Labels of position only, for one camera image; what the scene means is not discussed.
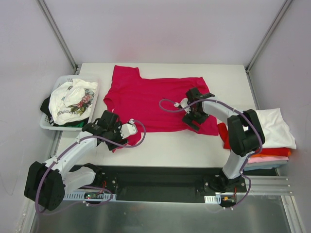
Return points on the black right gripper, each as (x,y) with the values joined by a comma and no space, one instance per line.
(192,119)

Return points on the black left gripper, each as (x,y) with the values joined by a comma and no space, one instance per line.
(116,140)

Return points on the magenta t-shirt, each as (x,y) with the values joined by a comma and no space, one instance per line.
(150,101)

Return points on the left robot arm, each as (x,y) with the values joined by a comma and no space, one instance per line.
(63,163)

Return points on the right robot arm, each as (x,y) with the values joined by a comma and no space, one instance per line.
(245,133)

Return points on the red folded t-shirt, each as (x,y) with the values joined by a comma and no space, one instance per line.
(223,132)

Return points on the white floral print t-shirt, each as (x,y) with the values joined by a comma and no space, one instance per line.
(72,101)

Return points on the black garment in basket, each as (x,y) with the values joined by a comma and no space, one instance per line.
(45,106)

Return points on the pink folded t-shirt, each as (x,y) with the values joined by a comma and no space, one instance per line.
(266,159)

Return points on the white folded t-shirt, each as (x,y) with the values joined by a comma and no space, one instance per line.
(276,130)

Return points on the grey folded t-shirt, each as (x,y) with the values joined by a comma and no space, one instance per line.
(264,165)

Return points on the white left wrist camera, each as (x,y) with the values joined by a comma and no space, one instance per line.
(128,129)

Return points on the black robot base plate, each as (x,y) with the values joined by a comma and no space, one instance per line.
(166,184)

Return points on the white slotted cable duct left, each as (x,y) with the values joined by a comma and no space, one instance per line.
(90,196)

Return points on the white slotted cable duct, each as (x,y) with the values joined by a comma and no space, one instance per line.
(212,199)
(90,196)

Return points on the white slotted cable duct right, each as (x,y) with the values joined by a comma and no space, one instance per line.
(212,199)

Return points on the aluminium front rail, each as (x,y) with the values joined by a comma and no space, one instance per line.
(267,185)

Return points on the aluminium frame post right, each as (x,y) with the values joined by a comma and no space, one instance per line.
(271,29)

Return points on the aluminium frame post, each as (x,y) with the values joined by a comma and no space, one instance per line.
(58,35)
(271,29)

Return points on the aluminium frame post left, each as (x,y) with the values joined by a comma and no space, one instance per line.
(58,35)

